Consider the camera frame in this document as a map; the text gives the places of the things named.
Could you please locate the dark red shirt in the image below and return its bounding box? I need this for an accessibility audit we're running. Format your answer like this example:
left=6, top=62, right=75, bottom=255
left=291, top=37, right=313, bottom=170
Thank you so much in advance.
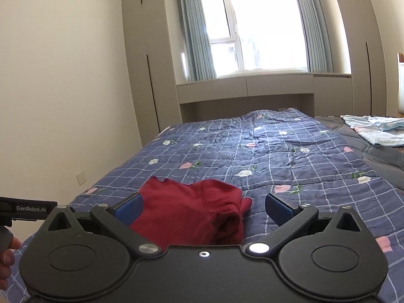
left=130, top=177, right=252, bottom=250

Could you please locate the person's left hand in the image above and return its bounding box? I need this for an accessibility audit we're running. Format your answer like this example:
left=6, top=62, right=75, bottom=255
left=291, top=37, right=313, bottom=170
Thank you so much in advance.
left=0, top=237, right=22, bottom=291

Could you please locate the blue floral checked quilt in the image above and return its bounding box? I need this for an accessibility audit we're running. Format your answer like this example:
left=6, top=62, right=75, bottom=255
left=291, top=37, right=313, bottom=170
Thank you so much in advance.
left=5, top=108, right=404, bottom=303

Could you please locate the grey quilted bed cover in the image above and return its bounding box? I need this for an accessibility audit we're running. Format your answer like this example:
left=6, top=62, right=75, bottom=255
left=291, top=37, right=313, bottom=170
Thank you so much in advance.
left=315, top=115, right=404, bottom=193

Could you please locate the light blue patterned cloth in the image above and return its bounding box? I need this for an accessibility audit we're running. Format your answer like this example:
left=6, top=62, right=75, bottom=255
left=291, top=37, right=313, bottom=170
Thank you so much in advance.
left=341, top=115, right=403, bottom=147

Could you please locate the beige tall left wardrobe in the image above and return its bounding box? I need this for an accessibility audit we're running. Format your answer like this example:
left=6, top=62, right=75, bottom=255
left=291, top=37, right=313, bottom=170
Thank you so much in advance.
left=121, top=0, right=182, bottom=145

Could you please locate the beige tall wardrobe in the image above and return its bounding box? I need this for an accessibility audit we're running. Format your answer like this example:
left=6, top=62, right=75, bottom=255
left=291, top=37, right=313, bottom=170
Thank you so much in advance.
left=121, top=0, right=182, bottom=145
left=337, top=0, right=386, bottom=116

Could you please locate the beige window desk cabinet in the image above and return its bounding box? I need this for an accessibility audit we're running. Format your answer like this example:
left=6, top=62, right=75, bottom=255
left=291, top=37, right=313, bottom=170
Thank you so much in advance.
left=177, top=72, right=353, bottom=122

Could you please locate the beige tall right wardrobe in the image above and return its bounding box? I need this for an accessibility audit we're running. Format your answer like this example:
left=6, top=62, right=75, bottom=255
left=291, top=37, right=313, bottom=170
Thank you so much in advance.
left=337, top=0, right=386, bottom=116

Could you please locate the teal right curtain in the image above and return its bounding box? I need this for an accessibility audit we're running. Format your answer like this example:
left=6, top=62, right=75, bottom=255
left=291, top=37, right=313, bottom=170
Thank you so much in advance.
left=297, top=0, right=334, bottom=73

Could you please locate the window with bright light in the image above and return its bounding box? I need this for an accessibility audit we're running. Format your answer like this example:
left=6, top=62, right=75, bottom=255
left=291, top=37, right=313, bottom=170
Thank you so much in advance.
left=202, top=0, right=308, bottom=77

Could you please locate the beige wall socket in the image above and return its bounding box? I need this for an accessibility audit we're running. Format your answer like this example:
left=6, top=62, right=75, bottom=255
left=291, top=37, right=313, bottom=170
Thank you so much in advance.
left=75, top=170, right=86, bottom=185

